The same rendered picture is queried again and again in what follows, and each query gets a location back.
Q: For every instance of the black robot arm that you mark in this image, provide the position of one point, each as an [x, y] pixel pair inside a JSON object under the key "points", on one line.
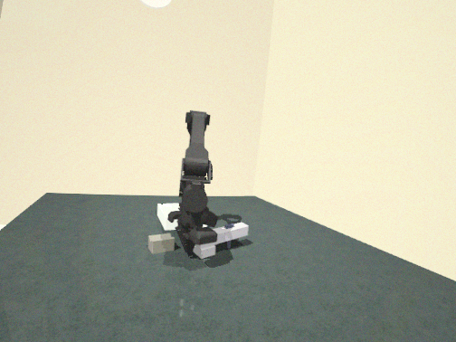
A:
{"points": [[195, 165]]}

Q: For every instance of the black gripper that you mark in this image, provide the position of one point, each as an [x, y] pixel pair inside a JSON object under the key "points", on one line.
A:
{"points": [[188, 228]]}

